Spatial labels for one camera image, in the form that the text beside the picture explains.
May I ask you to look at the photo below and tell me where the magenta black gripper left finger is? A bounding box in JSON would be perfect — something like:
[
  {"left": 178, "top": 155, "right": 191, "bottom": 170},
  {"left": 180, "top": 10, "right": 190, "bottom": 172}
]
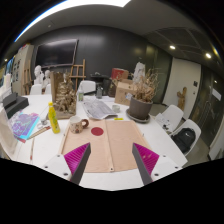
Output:
[{"left": 64, "top": 143, "right": 91, "bottom": 185}]

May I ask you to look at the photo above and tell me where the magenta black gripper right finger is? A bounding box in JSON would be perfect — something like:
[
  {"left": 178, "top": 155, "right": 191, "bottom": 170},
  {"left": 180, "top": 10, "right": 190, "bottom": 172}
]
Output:
[{"left": 132, "top": 143, "right": 159, "bottom": 185}]

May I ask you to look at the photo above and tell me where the yellow plastic bottle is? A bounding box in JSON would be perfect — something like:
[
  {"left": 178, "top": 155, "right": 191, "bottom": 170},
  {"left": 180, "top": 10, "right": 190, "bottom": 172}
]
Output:
[{"left": 48, "top": 102, "right": 60, "bottom": 134}]

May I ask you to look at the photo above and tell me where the red round coaster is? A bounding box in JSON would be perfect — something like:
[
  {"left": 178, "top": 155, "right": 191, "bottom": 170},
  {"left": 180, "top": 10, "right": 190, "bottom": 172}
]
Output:
[{"left": 91, "top": 127, "right": 104, "bottom": 136}]

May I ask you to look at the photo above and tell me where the patterned ceramic mug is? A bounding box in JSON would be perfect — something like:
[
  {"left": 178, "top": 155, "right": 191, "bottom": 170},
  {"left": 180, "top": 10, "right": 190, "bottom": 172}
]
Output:
[{"left": 69, "top": 116, "right": 89, "bottom": 134}]

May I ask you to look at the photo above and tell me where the black backpack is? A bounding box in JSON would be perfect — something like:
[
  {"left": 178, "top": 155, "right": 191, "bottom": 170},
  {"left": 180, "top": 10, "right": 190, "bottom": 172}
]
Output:
[{"left": 171, "top": 128, "right": 196, "bottom": 153}]

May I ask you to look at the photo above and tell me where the small glass jar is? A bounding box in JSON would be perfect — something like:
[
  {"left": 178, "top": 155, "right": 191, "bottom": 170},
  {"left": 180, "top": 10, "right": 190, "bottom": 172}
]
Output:
[{"left": 37, "top": 116, "right": 49, "bottom": 129}]

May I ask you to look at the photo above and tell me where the white chair with papers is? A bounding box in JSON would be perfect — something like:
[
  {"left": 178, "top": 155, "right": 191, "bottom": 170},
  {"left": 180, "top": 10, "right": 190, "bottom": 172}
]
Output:
[{"left": 155, "top": 105, "right": 184, "bottom": 132}]

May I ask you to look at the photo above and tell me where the newspaper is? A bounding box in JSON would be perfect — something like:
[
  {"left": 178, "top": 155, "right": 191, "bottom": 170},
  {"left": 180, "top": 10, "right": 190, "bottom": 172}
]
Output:
[{"left": 83, "top": 99, "right": 116, "bottom": 120}]

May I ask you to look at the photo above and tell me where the grey pot with dried plant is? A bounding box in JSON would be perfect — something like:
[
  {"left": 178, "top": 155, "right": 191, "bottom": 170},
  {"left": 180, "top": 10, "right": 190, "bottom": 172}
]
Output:
[{"left": 129, "top": 68, "right": 158, "bottom": 121}]

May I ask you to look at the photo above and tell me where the white chair with backpack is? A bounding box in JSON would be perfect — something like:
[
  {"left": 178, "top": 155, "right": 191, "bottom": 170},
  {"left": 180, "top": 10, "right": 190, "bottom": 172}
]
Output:
[{"left": 170, "top": 119, "right": 201, "bottom": 155}]

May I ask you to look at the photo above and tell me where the small white cup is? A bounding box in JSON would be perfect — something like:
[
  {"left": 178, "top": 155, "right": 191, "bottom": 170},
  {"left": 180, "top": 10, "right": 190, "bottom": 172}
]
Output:
[{"left": 112, "top": 105, "right": 120, "bottom": 113}]

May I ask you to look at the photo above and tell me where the purple colourful painting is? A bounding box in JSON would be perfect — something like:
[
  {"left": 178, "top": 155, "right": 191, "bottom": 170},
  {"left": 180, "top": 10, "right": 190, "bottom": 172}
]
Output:
[{"left": 9, "top": 112, "right": 39, "bottom": 143}]

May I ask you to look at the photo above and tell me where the green label bottle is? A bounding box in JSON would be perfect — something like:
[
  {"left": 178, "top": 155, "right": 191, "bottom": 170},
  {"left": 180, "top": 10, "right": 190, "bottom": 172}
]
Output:
[{"left": 78, "top": 85, "right": 84, "bottom": 101}]

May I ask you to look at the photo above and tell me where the cardboard box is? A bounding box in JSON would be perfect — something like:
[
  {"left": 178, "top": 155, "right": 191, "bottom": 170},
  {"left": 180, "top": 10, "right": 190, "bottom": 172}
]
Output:
[{"left": 115, "top": 82, "right": 136, "bottom": 106}]

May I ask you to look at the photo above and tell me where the white chair behind table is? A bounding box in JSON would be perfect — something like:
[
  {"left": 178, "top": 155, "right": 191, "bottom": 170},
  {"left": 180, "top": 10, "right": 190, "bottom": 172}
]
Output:
[{"left": 78, "top": 80, "right": 96, "bottom": 94}]

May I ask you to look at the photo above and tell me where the black box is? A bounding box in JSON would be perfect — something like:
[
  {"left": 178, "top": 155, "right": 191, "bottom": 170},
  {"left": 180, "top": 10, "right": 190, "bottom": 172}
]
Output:
[{"left": 3, "top": 93, "right": 29, "bottom": 118}]

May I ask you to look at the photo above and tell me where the wooden easel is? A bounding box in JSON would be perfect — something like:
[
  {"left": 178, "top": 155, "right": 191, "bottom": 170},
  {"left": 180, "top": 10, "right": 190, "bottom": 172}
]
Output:
[{"left": 70, "top": 60, "right": 86, "bottom": 89}]

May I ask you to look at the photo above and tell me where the red box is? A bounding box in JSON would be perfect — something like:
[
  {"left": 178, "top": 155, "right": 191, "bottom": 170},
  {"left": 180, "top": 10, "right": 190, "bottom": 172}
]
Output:
[{"left": 111, "top": 68, "right": 129, "bottom": 80}]

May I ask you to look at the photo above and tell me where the white plaster bust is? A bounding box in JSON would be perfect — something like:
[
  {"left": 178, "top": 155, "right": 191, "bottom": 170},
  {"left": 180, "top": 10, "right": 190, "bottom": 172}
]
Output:
[{"left": 34, "top": 65, "right": 44, "bottom": 84}]

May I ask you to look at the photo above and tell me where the wooden figure by wall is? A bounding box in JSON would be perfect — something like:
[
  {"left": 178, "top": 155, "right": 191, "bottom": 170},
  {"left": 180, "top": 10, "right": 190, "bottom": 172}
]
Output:
[{"left": 177, "top": 87, "right": 187, "bottom": 111}]

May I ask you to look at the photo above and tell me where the black wall screen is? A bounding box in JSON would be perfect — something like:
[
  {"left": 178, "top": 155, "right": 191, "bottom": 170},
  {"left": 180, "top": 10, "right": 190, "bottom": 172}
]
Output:
[{"left": 35, "top": 39, "right": 78, "bottom": 68}]

